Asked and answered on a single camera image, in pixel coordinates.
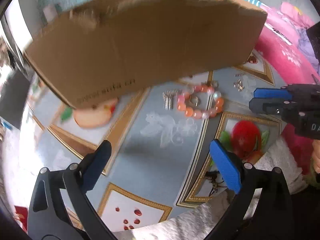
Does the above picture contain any gold butterfly clip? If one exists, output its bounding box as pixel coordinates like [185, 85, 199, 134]
[233, 79, 244, 92]

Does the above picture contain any small rhinestone hair pin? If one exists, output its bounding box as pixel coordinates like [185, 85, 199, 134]
[234, 73, 246, 77]

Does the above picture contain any pink orange bead bracelet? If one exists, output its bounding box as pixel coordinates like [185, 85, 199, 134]
[176, 84, 225, 120]

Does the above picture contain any silver rhinestone clip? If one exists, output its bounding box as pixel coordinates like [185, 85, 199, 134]
[162, 89, 181, 110]

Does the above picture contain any right hand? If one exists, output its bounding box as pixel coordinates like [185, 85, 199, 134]
[312, 140, 320, 174]

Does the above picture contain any pink floral blanket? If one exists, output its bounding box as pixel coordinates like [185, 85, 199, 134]
[255, 2, 319, 84]

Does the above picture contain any fruit pattern tablecloth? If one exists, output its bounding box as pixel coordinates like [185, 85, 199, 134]
[4, 51, 284, 232]

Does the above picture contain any dark cabinet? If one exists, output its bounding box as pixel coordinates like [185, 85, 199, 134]
[1, 70, 30, 129]

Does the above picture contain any brown cardboard box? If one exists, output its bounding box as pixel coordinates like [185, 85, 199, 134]
[24, 0, 267, 109]

